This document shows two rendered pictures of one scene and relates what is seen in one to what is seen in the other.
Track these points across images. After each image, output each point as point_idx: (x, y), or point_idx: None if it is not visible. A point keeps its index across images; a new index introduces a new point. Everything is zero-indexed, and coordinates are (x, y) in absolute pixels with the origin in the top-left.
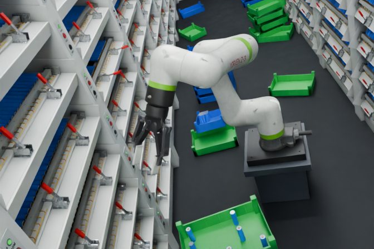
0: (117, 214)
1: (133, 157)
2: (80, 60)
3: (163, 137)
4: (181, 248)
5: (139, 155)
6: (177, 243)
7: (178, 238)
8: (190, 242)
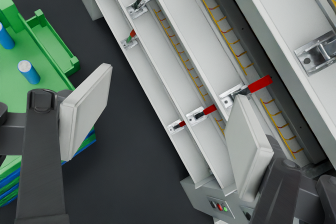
0: (259, 91)
1: (252, 111)
2: None
3: None
4: (188, 204)
5: (234, 143)
6: (196, 208)
7: (201, 221)
8: (27, 70)
